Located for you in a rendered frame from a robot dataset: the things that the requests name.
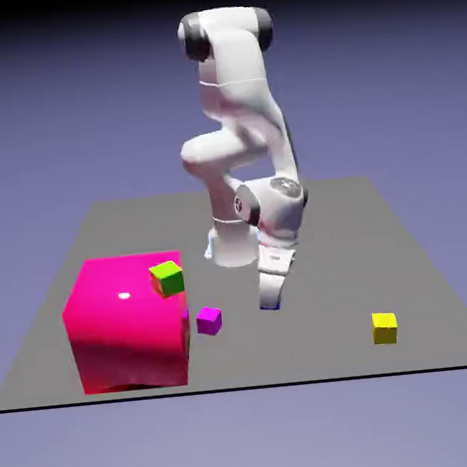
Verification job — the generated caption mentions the large pink box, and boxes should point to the large pink box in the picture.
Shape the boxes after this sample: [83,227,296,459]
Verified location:
[55,248,197,398]

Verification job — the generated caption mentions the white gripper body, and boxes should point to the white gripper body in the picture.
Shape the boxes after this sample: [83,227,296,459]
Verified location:
[255,269,291,308]

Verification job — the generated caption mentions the small magenta cube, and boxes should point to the small magenta cube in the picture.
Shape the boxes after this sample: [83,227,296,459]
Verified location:
[194,304,224,338]

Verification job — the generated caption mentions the small yellow cube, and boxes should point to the small yellow cube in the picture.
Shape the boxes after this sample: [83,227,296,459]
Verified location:
[370,309,401,347]

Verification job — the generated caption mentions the small green cube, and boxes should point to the small green cube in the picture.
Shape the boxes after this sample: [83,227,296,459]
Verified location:
[147,258,187,301]

